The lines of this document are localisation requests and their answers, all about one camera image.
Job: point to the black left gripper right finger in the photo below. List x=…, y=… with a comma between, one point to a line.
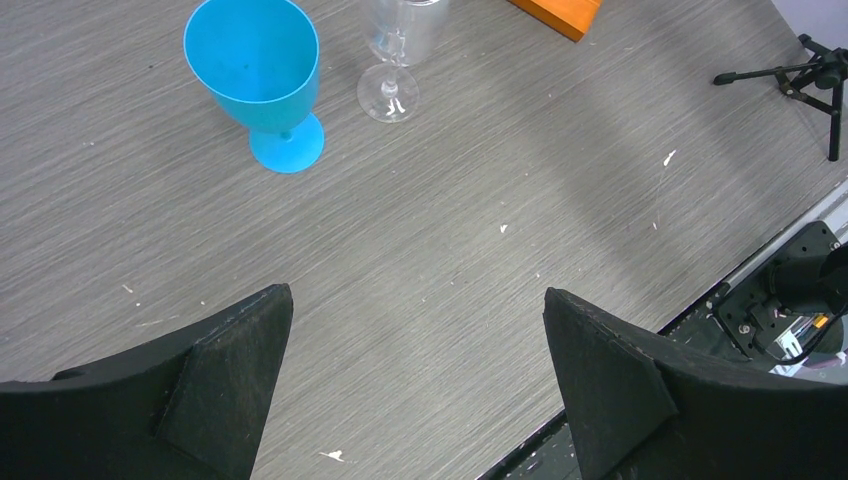
x=641, y=406

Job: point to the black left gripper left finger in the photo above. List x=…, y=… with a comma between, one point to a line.
x=191, y=404

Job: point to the blue wine glass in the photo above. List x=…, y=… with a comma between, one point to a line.
x=260, y=61

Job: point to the clear wine glass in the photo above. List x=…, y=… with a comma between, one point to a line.
x=400, y=34

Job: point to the black mini tripod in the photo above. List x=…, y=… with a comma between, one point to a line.
x=826, y=70

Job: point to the gold wire glass rack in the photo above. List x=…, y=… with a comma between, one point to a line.
x=571, y=18

